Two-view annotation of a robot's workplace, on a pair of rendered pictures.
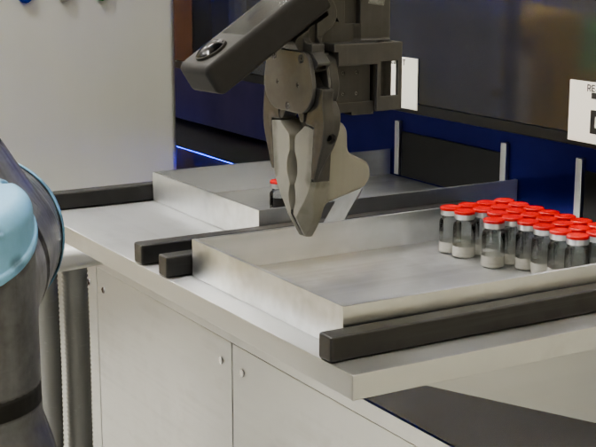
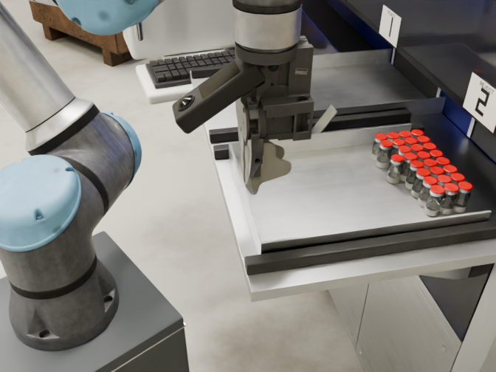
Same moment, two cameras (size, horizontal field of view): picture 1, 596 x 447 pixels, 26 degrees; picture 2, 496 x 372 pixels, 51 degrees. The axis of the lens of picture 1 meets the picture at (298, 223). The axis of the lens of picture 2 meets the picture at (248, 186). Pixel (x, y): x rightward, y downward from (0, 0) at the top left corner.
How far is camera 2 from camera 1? 0.53 m
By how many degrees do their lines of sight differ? 30
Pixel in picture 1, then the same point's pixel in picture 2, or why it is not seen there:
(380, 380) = (269, 293)
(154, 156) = not seen: hidden behind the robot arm
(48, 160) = (225, 23)
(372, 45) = (291, 105)
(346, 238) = (319, 142)
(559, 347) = (391, 275)
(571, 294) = (411, 240)
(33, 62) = not seen: outside the picture
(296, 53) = (243, 105)
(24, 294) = (66, 240)
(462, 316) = (333, 253)
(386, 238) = (345, 142)
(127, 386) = not seen: hidden behind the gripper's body
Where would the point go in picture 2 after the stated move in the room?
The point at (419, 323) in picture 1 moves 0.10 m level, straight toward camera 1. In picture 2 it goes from (305, 257) to (277, 311)
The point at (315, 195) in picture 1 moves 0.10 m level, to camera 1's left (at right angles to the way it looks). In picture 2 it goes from (252, 182) to (181, 167)
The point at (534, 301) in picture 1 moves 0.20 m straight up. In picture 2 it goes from (384, 245) to (412, 117)
